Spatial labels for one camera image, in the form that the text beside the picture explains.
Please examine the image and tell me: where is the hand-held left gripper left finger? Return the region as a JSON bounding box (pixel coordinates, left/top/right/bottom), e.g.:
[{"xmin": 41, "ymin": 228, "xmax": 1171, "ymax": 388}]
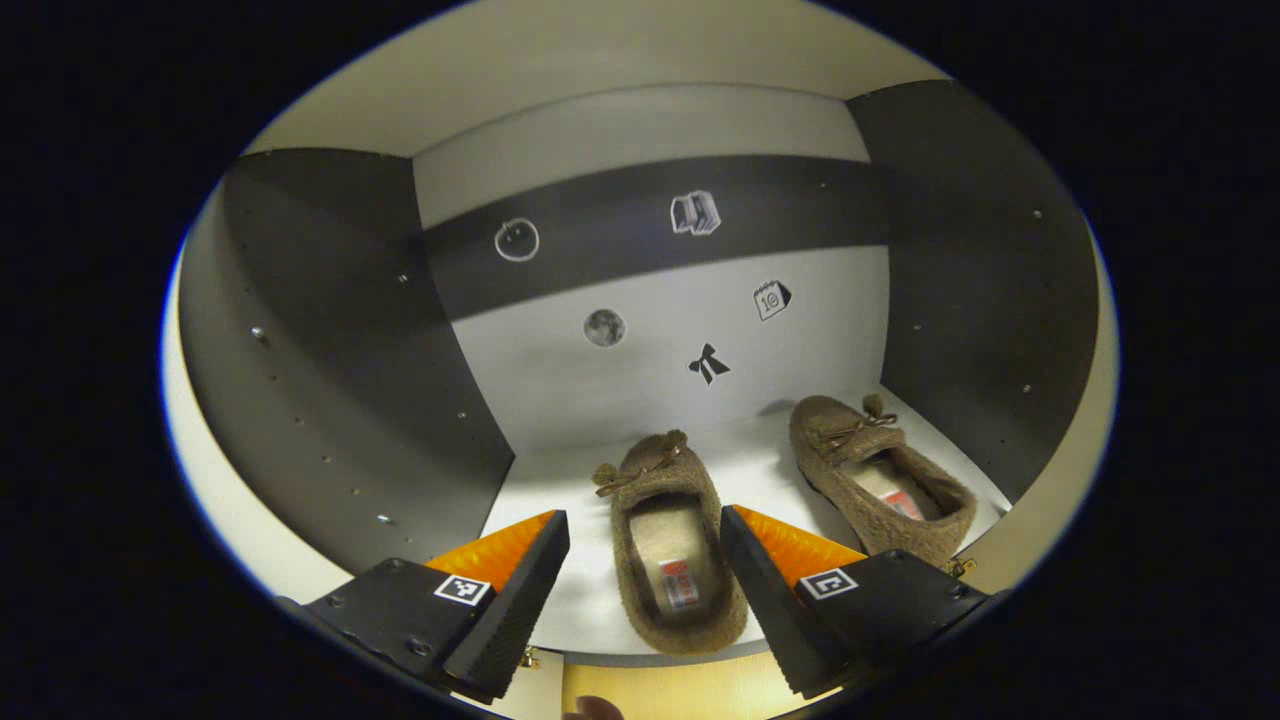
[{"xmin": 275, "ymin": 510, "xmax": 573, "ymax": 704}]

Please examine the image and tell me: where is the white and grey shoe cabinet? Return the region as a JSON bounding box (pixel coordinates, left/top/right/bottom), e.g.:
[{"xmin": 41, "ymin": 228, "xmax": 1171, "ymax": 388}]
[{"xmin": 180, "ymin": 0, "xmax": 1101, "ymax": 669}]

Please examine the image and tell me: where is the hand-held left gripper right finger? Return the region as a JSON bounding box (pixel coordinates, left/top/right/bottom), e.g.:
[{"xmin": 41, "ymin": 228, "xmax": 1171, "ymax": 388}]
[{"xmin": 718, "ymin": 505, "xmax": 996, "ymax": 699}]

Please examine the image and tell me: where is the brown fuzzy shoe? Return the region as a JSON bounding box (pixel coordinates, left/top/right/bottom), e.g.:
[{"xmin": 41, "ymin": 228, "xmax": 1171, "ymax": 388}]
[
  {"xmin": 592, "ymin": 430, "xmax": 751, "ymax": 658},
  {"xmin": 788, "ymin": 393, "xmax": 979, "ymax": 571}
]

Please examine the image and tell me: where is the white shoe cabinet door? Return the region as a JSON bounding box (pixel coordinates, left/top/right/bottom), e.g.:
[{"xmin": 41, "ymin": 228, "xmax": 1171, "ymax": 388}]
[
  {"xmin": 160, "ymin": 230, "xmax": 561, "ymax": 716},
  {"xmin": 950, "ymin": 240, "xmax": 1123, "ymax": 596}
]

